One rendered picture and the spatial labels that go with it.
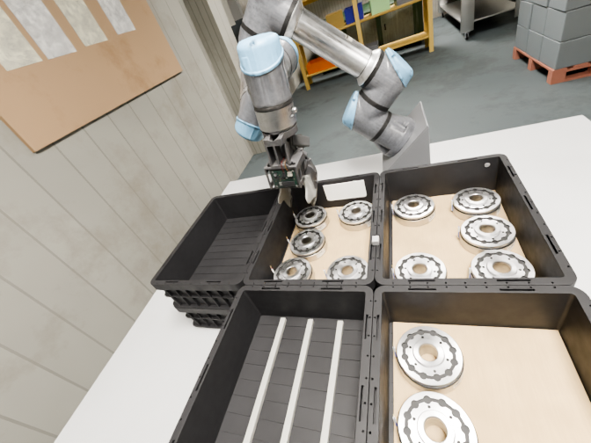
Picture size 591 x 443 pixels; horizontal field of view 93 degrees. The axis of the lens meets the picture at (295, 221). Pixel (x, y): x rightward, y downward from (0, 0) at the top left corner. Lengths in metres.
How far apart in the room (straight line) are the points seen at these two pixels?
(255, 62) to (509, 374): 0.64
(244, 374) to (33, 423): 1.58
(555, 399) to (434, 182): 0.52
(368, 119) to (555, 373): 0.79
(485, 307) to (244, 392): 0.47
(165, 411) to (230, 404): 0.29
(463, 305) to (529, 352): 0.12
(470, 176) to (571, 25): 2.90
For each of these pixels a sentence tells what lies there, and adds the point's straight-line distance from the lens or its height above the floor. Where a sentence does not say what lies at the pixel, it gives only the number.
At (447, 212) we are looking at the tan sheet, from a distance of 0.85.
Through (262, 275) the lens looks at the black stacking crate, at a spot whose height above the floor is 0.88.
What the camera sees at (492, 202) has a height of 0.86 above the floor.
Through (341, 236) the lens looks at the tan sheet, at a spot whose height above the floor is 0.83.
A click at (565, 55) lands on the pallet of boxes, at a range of 3.77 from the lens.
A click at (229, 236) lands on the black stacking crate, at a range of 1.03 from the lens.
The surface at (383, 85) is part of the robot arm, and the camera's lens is 1.01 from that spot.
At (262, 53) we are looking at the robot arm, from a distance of 0.53.
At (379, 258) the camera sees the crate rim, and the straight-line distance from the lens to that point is 0.62.
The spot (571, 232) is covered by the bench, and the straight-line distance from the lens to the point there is 1.02.
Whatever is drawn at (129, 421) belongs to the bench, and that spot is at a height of 0.70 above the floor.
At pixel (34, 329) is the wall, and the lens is 2.03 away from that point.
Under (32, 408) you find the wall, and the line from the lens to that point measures 2.12.
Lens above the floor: 1.38
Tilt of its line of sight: 36 degrees down
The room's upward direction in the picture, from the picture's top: 23 degrees counter-clockwise
